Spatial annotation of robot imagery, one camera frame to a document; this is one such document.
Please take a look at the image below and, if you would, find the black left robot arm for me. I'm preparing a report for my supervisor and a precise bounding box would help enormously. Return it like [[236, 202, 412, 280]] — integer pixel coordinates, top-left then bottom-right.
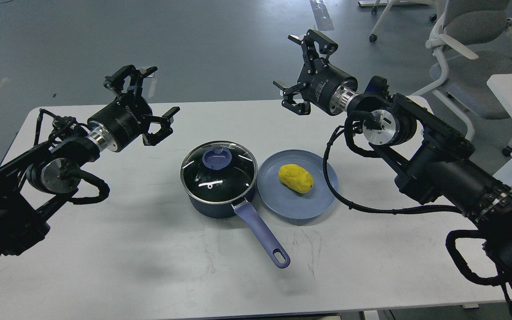
[[0, 65, 179, 257]]

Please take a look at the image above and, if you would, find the glass pot lid purple knob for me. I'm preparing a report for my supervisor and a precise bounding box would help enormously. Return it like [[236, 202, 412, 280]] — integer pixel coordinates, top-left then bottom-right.
[[180, 141, 258, 205]]

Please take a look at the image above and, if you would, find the dark blue saucepan purple handle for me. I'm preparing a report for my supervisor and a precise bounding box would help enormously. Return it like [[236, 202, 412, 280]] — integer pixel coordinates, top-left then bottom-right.
[[185, 171, 290, 268]]

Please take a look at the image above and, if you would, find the blue plate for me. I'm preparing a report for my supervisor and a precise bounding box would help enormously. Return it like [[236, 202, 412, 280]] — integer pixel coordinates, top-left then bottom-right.
[[257, 149, 336, 225]]

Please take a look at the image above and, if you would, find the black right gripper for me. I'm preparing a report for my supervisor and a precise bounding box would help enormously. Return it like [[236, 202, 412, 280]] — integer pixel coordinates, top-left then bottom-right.
[[273, 30, 358, 116]]

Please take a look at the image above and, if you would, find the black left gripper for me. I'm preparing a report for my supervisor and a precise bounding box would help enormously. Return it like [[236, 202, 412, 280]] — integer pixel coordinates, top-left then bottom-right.
[[88, 65, 180, 152]]

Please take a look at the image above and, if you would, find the yellow potato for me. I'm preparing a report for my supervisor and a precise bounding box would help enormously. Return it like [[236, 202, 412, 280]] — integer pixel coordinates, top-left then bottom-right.
[[278, 164, 314, 194]]

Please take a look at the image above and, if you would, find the white chair base with casters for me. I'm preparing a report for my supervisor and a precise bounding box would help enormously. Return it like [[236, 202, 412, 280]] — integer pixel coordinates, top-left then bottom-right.
[[358, 0, 446, 43]]

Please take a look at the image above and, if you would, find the white grey office chair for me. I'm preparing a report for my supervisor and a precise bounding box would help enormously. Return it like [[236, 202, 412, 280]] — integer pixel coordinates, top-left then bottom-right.
[[415, 0, 512, 140]]

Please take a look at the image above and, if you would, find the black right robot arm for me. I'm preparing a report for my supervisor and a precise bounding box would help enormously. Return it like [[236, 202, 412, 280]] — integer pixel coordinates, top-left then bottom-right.
[[274, 30, 512, 315]]

